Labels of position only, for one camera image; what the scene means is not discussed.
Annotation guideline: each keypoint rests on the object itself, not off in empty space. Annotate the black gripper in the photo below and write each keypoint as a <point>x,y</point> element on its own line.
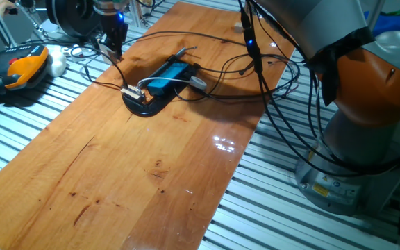
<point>115,29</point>

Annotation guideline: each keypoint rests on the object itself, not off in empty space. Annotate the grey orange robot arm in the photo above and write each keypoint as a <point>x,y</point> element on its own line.
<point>325,21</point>

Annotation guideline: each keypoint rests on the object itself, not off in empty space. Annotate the black oval docking station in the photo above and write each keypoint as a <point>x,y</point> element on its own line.
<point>148,107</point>

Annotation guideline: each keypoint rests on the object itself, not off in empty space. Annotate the person left hand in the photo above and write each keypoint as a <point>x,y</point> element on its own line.
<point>3,4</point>

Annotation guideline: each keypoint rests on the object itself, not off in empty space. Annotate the white power adapter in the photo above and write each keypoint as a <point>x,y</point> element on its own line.
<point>76,52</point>

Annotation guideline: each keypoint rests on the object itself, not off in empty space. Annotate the silver metal rod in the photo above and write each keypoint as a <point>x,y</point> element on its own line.
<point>167,65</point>

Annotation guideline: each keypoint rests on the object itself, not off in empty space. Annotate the black round spool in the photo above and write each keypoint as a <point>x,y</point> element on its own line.
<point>71,15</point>

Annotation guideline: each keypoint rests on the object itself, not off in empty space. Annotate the blue box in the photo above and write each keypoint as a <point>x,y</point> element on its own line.
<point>167,78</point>

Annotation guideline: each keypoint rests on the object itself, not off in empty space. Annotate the white rounded lump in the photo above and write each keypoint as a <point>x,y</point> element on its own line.
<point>57,62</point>

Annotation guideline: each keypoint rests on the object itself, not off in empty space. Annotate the metal clamp stand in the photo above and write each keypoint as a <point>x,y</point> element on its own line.
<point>33,17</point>

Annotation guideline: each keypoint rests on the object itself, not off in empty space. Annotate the orange black teach pendant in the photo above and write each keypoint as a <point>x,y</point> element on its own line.
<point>19,69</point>

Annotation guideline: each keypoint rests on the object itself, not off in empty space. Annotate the glossy wooden board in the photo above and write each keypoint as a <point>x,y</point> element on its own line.
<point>116,156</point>

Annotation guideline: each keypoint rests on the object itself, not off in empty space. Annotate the small wooden cube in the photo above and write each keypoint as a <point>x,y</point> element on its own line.
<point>238,27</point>

